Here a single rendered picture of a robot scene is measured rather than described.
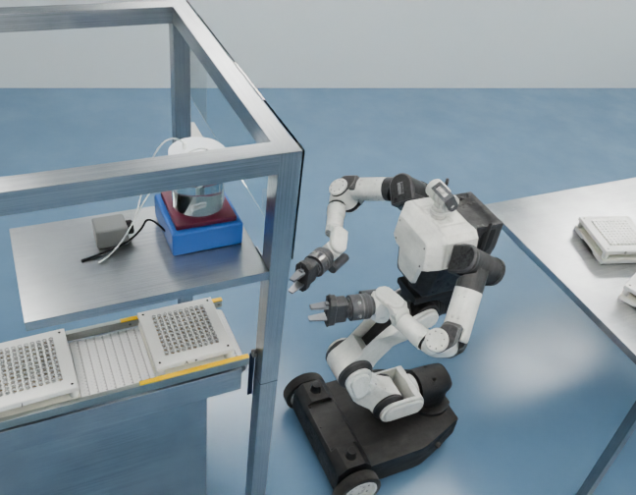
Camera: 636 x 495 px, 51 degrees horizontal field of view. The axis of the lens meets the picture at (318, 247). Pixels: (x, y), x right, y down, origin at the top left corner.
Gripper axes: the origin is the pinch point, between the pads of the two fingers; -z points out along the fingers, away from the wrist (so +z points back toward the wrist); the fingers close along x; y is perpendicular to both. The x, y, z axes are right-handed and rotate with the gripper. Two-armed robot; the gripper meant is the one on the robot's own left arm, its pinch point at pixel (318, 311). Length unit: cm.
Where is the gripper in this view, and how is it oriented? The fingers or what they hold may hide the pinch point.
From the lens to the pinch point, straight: 223.2
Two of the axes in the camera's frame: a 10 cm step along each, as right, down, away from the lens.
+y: -2.7, -6.2, 7.3
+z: 9.6, -0.9, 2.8
